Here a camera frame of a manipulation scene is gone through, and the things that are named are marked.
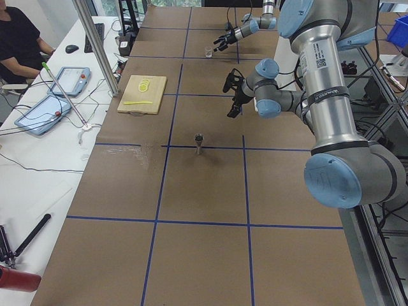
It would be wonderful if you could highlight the blue storage bin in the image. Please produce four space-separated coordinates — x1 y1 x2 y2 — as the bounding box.
386 15 408 48

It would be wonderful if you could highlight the yellow plastic knife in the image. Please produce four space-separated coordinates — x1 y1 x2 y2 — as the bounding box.
123 100 154 105

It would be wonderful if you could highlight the aluminium frame post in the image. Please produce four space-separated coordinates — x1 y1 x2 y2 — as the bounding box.
72 0 119 97

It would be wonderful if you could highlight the black keyboard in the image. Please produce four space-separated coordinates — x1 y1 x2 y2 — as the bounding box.
84 22 106 54

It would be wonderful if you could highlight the black tripod stick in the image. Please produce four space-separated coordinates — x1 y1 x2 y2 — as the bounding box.
1 214 52 269

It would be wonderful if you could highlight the green handled reacher grabber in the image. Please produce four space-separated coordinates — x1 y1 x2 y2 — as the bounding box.
42 62 102 145

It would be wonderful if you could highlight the black computer mouse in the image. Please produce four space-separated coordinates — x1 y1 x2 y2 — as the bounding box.
65 45 79 54

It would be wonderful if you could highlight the near blue teach pendant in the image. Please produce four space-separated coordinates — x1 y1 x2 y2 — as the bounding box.
14 95 71 136

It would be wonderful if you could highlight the far blue teach pendant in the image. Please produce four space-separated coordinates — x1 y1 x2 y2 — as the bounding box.
55 66 91 98

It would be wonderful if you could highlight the steel double jigger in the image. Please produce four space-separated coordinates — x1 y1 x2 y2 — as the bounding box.
194 133 203 155

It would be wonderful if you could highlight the blue teach pendant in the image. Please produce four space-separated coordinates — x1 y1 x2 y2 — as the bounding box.
55 66 91 98
14 95 71 136

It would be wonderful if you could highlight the bamboo cutting board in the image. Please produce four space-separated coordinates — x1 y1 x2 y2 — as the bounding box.
117 75 167 115

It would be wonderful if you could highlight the person in black shirt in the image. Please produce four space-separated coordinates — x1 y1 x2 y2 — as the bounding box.
1 1 55 84

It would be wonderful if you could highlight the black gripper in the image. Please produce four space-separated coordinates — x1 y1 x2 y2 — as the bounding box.
213 27 240 52
222 68 252 118

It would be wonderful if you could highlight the clear glass beaker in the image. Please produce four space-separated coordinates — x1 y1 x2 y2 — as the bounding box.
205 46 213 58

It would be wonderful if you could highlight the red cylinder bottle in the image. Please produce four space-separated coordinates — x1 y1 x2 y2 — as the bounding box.
0 266 41 293

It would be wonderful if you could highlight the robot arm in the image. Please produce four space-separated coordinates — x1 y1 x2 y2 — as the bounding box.
213 0 280 52
215 1 406 208

